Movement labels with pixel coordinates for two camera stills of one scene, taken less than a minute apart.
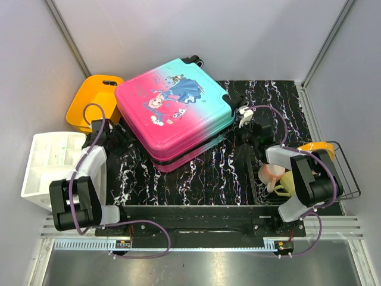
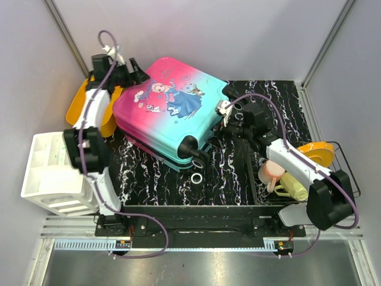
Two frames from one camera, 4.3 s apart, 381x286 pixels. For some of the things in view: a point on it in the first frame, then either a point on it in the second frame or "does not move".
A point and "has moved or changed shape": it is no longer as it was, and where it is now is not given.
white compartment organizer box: (54, 155) does not move
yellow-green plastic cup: (287, 181) does not move
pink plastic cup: (269, 174) does not move
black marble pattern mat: (268, 114) does not move
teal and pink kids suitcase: (176, 112) has moved or changed shape
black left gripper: (127, 139) -> (137, 77)
